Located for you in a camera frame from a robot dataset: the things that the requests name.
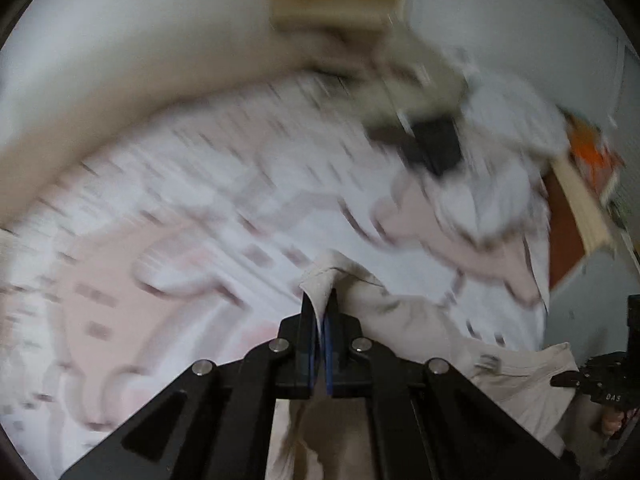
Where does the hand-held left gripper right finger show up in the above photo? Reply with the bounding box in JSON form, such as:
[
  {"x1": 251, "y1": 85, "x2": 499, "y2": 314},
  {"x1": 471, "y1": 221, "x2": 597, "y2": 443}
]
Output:
[{"x1": 324, "y1": 289, "x2": 582, "y2": 480}]

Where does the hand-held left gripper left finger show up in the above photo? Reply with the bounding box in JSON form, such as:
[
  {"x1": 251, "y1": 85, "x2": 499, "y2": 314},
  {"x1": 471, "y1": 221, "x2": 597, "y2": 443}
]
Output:
[{"x1": 60, "y1": 292, "x2": 319, "y2": 480}]

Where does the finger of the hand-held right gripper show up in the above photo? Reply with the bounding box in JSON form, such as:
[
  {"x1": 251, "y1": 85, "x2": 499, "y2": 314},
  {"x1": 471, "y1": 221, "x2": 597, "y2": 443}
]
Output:
[{"x1": 550, "y1": 370, "x2": 583, "y2": 390}]

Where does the beige shirt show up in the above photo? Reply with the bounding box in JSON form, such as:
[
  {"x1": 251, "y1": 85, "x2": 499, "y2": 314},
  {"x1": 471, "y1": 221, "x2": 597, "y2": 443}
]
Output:
[{"x1": 267, "y1": 249, "x2": 608, "y2": 480}]

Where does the person's right hand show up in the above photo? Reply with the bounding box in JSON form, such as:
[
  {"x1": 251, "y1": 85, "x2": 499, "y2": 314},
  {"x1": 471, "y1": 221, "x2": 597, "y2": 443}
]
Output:
[{"x1": 600, "y1": 404, "x2": 640, "y2": 437}]

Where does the pink cloth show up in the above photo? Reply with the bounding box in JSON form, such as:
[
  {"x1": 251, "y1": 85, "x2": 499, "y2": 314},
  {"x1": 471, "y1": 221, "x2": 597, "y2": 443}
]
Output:
[{"x1": 372, "y1": 187, "x2": 546, "y2": 308}]

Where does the printed bedsheet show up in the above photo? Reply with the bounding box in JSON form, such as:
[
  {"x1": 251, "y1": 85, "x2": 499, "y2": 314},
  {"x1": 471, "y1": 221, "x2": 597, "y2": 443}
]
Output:
[{"x1": 0, "y1": 71, "x2": 551, "y2": 480}]

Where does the light wooden board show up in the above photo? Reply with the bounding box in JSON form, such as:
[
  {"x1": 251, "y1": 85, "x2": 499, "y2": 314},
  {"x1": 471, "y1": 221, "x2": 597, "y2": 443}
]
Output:
[{"x1": 550, "y1": 152, "x2": 618, "y2": 256}]

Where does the orange packet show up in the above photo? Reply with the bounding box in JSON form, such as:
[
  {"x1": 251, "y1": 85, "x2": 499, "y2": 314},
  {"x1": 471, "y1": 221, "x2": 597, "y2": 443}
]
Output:
[{"x1": 565, "y1": 112, "x2": 626, "y2": 201}]

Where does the white cloth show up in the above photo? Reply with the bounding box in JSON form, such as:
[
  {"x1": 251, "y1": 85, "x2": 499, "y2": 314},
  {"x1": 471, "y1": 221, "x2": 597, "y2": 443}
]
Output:
[{"x1": 395, "y1": 50, "x2": 571, "y2": 251}]

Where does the black cloth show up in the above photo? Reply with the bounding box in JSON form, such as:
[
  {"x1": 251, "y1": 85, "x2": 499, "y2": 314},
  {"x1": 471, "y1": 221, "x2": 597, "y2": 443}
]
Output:
[{"x1": 367, "y1": 114, "x2": 463, "y2": 176}]

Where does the khaki cloth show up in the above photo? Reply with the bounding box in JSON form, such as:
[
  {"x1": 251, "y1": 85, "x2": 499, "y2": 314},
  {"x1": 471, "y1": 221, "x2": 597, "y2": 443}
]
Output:
[{"x1": 345, "y1": 20, "x2": 471, "y2": 131}]

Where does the tan cardboard box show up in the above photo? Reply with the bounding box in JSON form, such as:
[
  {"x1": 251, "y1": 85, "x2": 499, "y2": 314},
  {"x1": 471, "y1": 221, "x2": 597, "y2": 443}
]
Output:
[{"x1": 270, "y1": 0, "x2": 405, "y2": 51}]

